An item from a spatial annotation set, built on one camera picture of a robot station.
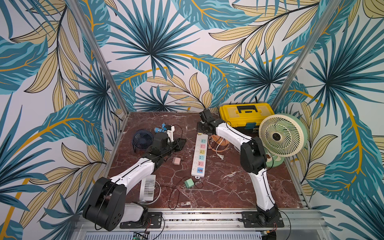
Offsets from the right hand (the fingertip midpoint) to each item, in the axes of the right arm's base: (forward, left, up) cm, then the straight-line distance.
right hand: (199, 126), depth 101 cm
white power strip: (-19, +1, -6) cm, 20 cm away
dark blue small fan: (-10, +36, +1) cm, 37 cm away
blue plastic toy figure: (-17, +20, +18) cm, 32 cm away
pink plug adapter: (-21, +15, -7) cm, 27 cm away
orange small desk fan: (-6, -10, -8) cm, 14 cm away
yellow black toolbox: (+1, -30, +8) cm, 31 cm away
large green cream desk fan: (-20, -41, +16) cm, 48 cm away
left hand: (-17, +9, +8) cm, 21 cm away
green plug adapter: (-35, +8, -7) cm, 37 cm away
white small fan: (-40, +27, 0) cm, 49 cm away
